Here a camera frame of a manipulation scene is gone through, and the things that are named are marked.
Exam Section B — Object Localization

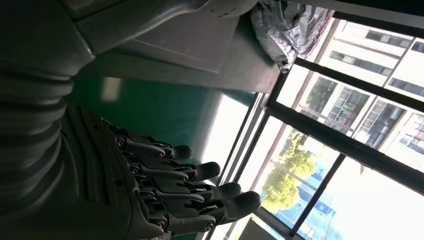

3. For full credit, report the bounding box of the green conveyor belt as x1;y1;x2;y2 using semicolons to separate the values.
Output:
64;77;258;240

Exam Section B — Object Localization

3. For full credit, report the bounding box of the grey crumpled plastic parcel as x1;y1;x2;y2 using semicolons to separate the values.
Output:
250;0;335;74

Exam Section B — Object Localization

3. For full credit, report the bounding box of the dark window frame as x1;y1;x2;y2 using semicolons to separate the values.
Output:
231;9;424;238

